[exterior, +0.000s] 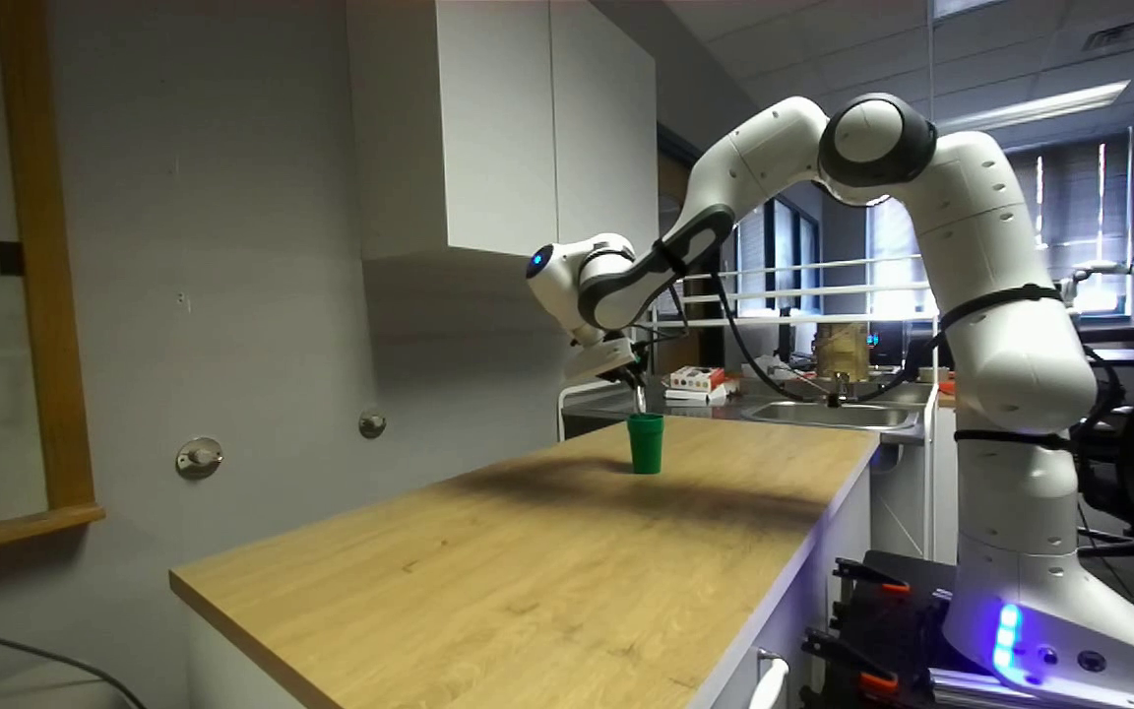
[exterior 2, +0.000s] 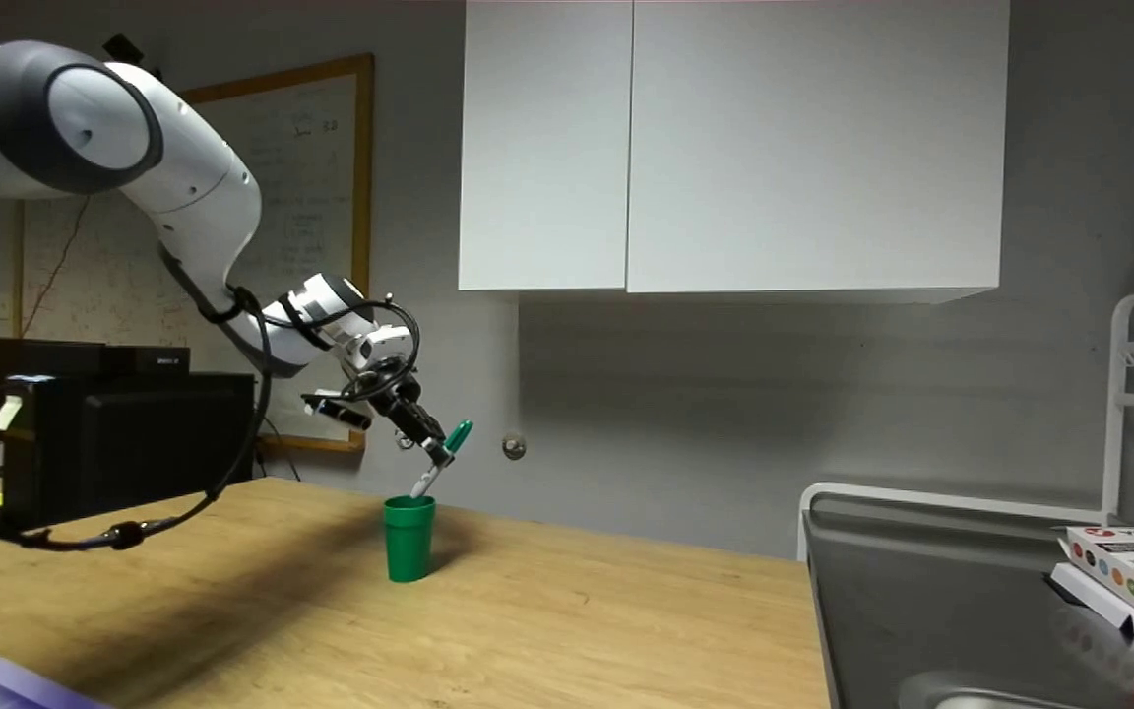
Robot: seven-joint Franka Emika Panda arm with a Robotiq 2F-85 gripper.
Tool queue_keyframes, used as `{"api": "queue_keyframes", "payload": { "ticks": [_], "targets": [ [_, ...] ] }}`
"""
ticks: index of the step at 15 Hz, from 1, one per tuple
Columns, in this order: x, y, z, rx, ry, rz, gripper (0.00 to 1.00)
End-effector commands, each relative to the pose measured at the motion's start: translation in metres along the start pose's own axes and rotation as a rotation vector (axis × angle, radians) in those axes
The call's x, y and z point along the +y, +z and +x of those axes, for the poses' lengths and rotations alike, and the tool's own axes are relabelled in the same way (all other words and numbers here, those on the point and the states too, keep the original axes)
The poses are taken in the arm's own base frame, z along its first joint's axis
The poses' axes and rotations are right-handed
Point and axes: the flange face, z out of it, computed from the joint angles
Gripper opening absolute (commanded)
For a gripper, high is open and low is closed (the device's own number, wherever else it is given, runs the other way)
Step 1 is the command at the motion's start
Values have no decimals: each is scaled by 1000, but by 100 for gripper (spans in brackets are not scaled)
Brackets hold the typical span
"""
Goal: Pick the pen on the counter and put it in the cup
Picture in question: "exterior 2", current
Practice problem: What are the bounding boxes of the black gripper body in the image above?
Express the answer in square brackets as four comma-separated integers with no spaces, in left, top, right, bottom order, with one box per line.
[356,361,449,448]

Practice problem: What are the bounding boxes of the grey pen with green cap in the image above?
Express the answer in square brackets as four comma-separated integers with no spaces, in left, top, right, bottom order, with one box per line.
[407,417,475,503]

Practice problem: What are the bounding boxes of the green plastic cup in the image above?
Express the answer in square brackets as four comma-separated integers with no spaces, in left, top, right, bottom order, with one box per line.
[379,494,442,588]

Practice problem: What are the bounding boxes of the wood framed whiteboard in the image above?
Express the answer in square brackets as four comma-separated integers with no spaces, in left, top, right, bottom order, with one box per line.
[13,52,379,466]

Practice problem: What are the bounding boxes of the black printer box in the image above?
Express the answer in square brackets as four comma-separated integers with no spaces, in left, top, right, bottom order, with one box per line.
[0,335,258,520]

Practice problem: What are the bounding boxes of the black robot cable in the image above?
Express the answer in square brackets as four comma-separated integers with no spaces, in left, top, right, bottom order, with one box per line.
[0,249,424,554]

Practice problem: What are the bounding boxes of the white wall cabinet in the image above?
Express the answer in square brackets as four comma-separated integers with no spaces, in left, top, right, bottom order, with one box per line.
[455,0,1013,294]

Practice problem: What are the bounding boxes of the black wall mounted camera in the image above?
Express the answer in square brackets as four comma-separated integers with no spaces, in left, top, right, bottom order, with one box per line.
[100,30,150,68]

